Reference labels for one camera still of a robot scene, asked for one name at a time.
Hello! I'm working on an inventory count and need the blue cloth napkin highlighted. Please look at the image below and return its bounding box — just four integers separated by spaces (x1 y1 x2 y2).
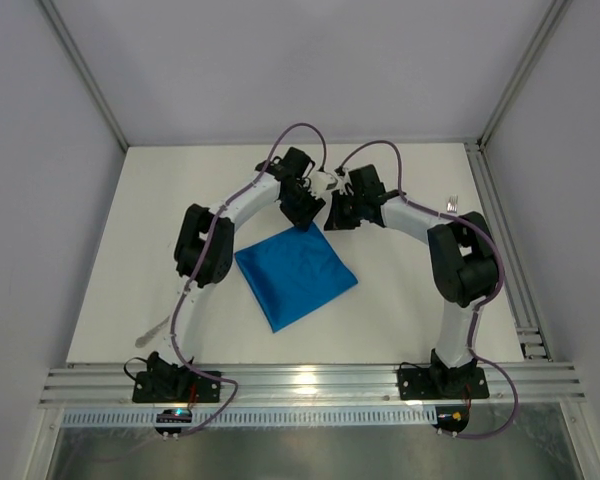
234 224 358 333

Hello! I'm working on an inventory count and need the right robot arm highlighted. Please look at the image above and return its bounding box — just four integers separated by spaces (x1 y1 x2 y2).
325 165 502 400

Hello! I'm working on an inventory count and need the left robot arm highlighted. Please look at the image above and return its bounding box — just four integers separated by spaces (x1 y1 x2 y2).
134 147 329 403

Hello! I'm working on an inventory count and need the silver fork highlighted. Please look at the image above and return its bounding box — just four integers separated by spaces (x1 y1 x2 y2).
446 195 459 214

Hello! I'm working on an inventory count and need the silver table knife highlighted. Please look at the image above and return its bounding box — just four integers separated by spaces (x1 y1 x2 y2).
134 316 171 349

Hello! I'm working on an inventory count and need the right controller board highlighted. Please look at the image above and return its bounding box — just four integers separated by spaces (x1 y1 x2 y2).
433 406 470 436

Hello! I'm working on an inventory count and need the controller board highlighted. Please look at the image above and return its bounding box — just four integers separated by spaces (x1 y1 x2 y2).
154 407 192 437
433 406 470 436

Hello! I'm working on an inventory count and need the left controller board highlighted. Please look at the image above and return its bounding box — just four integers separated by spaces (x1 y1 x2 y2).
154 407 192 437

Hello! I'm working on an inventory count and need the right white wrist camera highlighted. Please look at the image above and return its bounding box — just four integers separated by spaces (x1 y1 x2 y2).
334 167 355 196

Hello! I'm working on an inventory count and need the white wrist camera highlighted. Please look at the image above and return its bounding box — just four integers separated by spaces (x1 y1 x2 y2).
308 170 340 198
334 167 355 196

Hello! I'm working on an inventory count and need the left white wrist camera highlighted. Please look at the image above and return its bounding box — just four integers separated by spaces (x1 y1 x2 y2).
308 170 340 198

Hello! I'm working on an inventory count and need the right side aluminium rail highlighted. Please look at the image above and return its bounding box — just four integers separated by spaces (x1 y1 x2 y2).
464 143 553 362

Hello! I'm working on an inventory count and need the aluminium rail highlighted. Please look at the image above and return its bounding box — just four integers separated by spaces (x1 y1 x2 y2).
464 143 553 362
39 362 585 408

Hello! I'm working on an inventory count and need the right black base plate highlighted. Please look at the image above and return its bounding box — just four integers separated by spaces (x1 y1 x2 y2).
396 362 490 400

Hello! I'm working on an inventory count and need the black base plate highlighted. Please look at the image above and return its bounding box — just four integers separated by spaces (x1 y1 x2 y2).
132 370 220 404
396 362 490 400

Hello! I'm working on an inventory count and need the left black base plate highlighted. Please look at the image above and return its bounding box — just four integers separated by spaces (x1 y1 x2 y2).
132 370 220 404

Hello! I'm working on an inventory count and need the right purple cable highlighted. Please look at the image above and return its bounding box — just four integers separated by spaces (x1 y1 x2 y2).
335 140 522 441

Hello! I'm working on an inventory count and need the aluminium front rail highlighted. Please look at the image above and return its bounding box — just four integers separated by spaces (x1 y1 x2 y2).
39 362 585 408

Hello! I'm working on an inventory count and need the right aluminium frame post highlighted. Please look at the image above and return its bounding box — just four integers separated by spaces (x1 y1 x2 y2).
477 0 572 150

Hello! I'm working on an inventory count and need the aluminium frame post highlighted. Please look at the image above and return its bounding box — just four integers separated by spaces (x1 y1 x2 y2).
35 0 130 153
477 0 572 150

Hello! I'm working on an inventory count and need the left aluminium frame post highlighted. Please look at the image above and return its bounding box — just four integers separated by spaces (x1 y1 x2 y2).
35 0 130 153

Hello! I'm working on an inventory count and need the slotted grey cable duct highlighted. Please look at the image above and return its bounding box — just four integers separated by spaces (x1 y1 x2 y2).
61 404 436 428

